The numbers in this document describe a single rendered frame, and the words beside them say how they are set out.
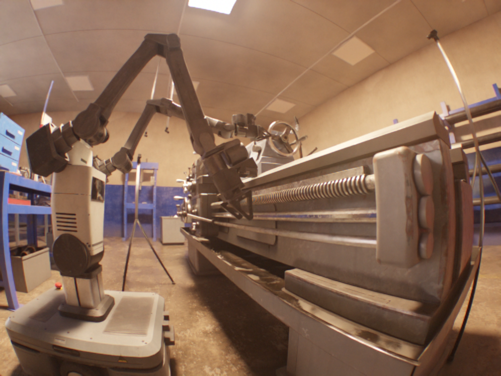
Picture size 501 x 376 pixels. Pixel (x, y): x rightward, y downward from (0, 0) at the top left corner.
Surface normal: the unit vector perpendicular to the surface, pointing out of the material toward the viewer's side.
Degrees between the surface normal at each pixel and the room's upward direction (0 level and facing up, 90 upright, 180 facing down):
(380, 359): 90
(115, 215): 90
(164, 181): 90
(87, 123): 90
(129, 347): 45
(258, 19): 180
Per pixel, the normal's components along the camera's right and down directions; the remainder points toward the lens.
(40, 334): 0.23, -0.78
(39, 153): 0.34, -0.11
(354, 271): -0.91, -0.04
